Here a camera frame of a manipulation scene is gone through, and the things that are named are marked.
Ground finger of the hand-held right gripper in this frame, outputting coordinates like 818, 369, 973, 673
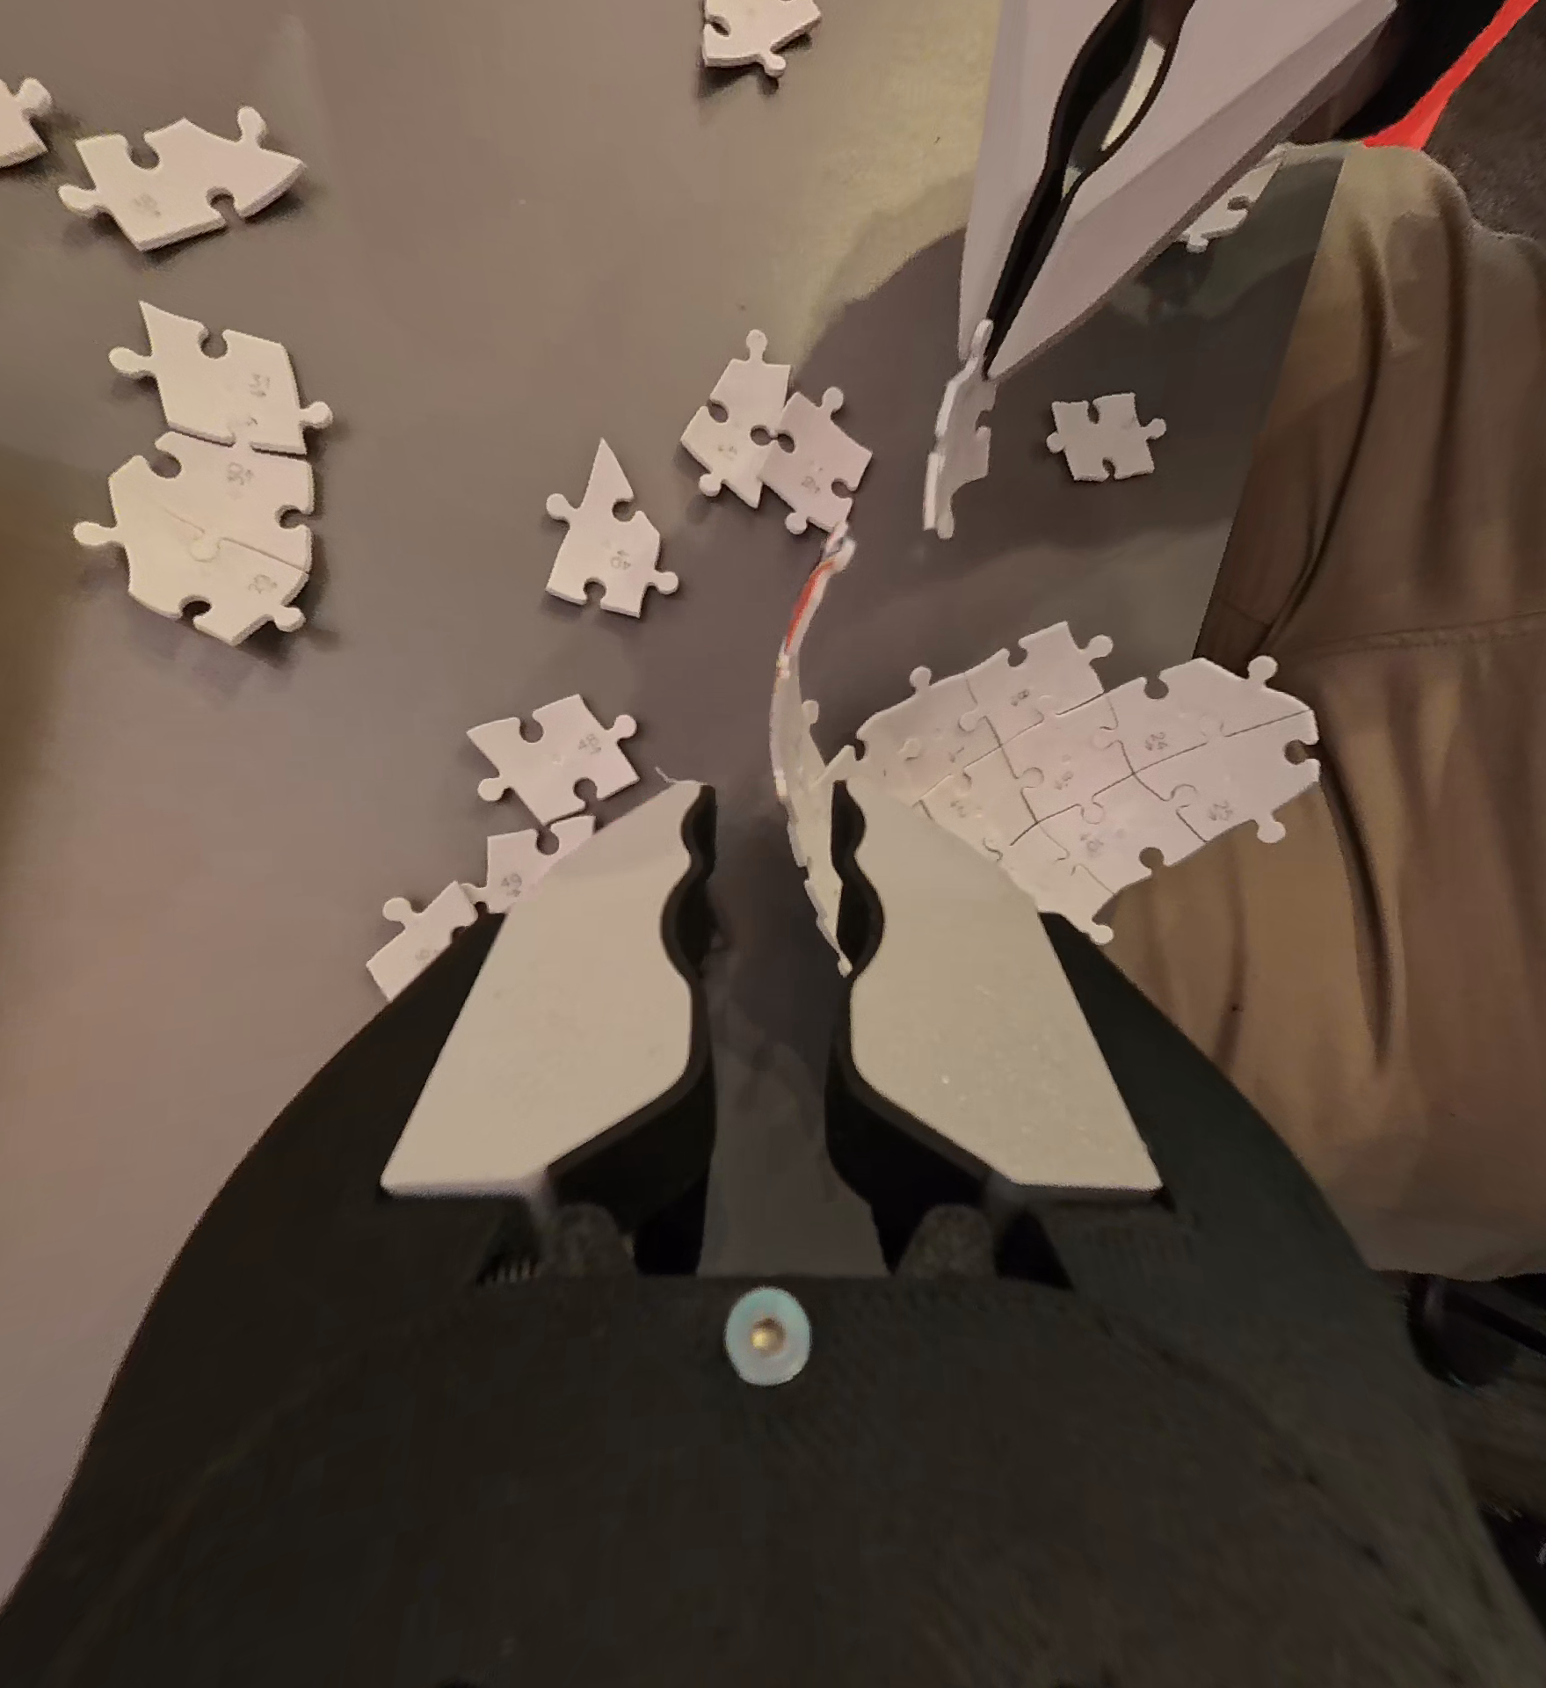
989, 0, 1396, 383
959, 0, 1119, 362

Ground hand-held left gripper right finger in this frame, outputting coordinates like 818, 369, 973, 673
831, 777, 1164, 1197

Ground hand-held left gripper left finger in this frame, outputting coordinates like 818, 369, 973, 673
381, 777, 718, 1204

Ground curved assembled puzzle ball section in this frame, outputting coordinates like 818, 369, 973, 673
769, 516, 1322, 980

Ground three joined white puzzle pieces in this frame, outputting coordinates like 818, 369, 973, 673
72, 298, 335, 648

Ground orange black-striped object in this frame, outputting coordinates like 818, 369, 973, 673
1359, 0, 1546, 151

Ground person's beige trousers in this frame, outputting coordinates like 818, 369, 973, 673
1099, 142, 1546, 1283

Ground black bag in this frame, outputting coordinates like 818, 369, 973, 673
1405, 1265, 1546, 1688

